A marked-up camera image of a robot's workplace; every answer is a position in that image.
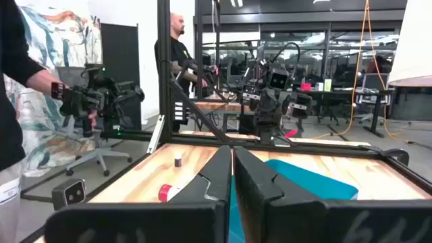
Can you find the white and green box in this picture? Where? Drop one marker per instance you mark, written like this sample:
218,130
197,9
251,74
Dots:
327,85

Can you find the small red box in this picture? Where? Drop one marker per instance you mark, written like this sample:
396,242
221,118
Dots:
305,87

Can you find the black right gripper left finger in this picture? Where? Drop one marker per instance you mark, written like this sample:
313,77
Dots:
202,219

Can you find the person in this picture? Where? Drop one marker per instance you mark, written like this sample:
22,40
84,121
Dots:
10,101
179,54

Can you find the black partition panel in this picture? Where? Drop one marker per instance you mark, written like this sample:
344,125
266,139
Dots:
119,50

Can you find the wooden workbench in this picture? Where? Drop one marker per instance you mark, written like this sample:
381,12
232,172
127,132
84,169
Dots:
219,106

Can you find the gray table-level camera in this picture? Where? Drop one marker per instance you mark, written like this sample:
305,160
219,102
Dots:
69,193

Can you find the gray computer monitor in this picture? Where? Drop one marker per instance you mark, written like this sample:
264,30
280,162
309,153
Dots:
374,82

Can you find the teal plastic bin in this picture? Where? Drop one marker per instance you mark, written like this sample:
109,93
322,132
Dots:
310,182

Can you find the black labelled control box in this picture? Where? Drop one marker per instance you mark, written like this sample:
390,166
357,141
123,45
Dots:
179,113

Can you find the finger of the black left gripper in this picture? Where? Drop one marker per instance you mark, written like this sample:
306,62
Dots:
266,104
300,106

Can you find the black office desk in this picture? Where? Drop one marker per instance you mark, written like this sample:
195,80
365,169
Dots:
376,114

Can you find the silver lamp with white shade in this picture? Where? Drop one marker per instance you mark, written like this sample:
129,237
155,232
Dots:
415,40

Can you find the dark red food coloring bottle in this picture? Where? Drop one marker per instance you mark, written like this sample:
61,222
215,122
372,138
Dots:
164,193

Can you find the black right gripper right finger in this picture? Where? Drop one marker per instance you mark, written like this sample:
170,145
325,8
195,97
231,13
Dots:
303,222

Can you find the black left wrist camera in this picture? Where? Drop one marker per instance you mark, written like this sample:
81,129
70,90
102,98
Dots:
278,80

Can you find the silver metal bracket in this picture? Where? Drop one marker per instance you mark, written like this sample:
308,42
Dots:
156,135

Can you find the gray office chair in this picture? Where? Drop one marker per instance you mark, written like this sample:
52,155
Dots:
98,153
368,111

